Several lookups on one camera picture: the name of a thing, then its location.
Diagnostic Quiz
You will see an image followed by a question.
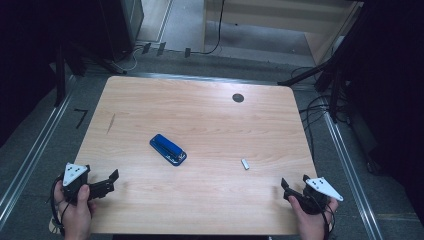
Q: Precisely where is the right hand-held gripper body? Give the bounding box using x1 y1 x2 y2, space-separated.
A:
301 174 345 215

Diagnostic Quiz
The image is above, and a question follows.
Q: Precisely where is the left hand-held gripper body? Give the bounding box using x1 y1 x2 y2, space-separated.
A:
62 162 92 205

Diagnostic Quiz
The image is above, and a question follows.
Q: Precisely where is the blue stapler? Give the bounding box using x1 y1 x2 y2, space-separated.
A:
149 133 188 167

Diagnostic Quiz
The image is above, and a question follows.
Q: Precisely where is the person's right hand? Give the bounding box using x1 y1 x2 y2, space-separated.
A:
288 194 340 240

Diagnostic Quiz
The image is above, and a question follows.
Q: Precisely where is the black metal stand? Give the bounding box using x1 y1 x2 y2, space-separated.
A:
277 0 371 125
53 38 128 108

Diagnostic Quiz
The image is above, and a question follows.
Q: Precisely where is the black computer tower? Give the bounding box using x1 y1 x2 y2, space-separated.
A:
98 0 145 63

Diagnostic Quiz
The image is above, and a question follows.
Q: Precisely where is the light wooden cabinet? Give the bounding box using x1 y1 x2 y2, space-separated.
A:
202 0 365 67

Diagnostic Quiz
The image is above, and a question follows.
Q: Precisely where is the metal floor rail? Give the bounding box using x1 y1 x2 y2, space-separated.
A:
84 70 316 88
0 75 77 232
320 108 385 240

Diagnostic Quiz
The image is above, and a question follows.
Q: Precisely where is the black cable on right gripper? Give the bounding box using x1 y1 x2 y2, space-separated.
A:
311 194 336 240

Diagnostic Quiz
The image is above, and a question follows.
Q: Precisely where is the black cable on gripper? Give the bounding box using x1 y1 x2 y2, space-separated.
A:
311 194 336 240
49 177 72 236

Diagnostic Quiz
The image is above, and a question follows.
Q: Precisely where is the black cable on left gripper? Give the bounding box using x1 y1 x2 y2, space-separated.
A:
49 177 72 236

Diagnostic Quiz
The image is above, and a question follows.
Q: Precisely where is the bundle of black floor cables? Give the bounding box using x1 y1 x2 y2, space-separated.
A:
290 65 352 163

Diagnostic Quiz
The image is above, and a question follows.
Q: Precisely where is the white cable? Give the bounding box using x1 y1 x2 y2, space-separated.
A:
121 45 145 73

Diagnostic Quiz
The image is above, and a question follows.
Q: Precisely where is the black hanging cable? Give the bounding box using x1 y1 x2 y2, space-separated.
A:
189 0 226 56

